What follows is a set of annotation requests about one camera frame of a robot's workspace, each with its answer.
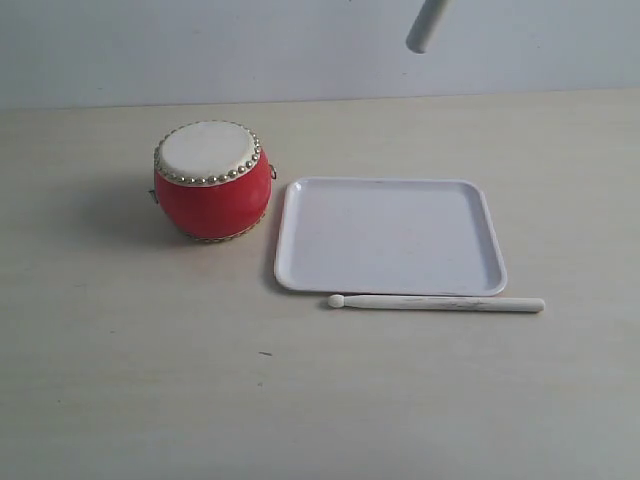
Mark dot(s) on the white wooden drumstick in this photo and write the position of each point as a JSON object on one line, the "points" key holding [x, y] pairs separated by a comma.
{"points": [[433, 303], [425, 24]]}

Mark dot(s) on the small red drum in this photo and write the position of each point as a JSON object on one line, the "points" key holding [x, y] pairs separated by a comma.
{"points": [[212, 179]]}

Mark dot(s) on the white plastic tray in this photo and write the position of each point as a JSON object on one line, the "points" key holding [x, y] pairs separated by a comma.
{"points": [[388, 236]]}

